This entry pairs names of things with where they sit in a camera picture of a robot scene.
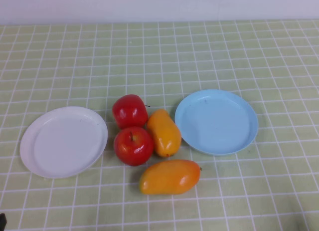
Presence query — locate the red apple with short stem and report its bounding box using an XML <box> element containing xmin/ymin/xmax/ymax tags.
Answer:
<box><xmin>113</xmin><ymin>126</ymin><xmax>155</xmax><ymax>167</ymax></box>

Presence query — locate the green checked tablecloth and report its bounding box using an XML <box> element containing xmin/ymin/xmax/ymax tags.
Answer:
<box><xmin>0</xmin><ymin>19</ymin><xmax>319</xmax><ymax>231</ymax></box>

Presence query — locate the orange blushed yellow mango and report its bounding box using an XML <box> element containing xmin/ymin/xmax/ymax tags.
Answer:
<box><xmin>139</xmin><ymin>159</ymin><xmax>202</xmax><ymax>196</ymax></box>

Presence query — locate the light blue round plate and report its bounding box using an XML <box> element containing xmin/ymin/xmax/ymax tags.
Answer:
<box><xmin>174</xmin><ymin>89</ymin><xmax>259</xmax><ymax>156</ymax></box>

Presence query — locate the white round plate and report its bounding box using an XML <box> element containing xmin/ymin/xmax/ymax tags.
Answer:
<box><xmin>19</xmin><ymin>106</ymin><xmax>109</xmax><ymax>179</ymax></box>

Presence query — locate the yellow mango with red tip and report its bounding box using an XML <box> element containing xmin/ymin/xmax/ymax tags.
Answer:
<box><xmin>146</xmin><ymin>109</ymin><xmax>182</xmax><ymax>158</ymax></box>

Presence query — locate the red apple with side stem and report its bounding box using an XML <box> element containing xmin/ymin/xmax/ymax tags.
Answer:
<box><xmin>112</xmin><ymin>94</ymin><xmax>151</xmax><ymax>130</ymax></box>

